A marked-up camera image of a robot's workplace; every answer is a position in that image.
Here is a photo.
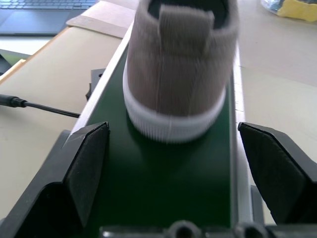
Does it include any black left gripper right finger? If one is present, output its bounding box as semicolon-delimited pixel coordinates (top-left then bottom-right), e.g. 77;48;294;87
237;121;317;226

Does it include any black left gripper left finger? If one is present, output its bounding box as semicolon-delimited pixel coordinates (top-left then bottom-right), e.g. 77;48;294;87
0;121;110;238

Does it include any green conveyor belt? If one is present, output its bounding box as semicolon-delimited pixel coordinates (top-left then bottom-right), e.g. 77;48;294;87
61;22;263;230

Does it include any black laptop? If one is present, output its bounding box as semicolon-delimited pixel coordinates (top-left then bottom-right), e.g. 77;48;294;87
0;0;99;35

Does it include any yellow cloth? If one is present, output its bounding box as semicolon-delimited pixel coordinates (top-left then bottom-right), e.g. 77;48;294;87
277;0;317;22

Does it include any clear plastic bag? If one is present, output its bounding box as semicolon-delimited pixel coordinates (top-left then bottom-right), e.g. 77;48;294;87
259;0;288;15

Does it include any black power cable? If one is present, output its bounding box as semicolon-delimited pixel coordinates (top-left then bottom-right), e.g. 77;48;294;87
0;93;81;119

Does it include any beige corduroy shoe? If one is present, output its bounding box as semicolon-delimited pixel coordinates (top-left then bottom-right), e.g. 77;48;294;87
123;0;240;144

